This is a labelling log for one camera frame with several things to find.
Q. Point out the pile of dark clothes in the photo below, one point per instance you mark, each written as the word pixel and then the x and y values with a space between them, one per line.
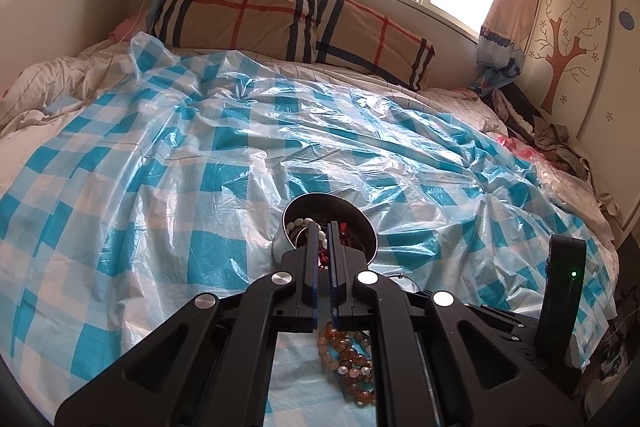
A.
pixel 553 141

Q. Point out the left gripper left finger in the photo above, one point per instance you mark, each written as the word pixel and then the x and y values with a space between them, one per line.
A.
pixel 210 363

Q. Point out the blue checkered plastic sheet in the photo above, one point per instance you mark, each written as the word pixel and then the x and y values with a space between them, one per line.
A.
pixel 174 181

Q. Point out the plaid pillow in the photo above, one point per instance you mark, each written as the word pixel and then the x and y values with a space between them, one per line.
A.
pixel 348 34
pixel 282 29

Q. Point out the right pink curtain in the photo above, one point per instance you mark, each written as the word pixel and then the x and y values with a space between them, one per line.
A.
pixel 504 35

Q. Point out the wardrobe with tree decal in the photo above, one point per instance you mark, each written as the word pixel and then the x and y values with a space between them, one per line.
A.
pixel 582 71

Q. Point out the right plaid pillow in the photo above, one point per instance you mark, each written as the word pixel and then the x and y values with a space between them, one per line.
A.
pixel 348 34

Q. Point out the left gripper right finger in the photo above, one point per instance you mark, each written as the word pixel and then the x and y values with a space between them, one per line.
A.
pixel 363 300

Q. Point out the silver round metal tin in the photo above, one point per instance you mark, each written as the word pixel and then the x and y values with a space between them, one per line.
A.
pixel 316 210

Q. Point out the left plaid pillow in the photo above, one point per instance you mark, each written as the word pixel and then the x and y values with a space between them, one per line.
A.
pixel 282 29

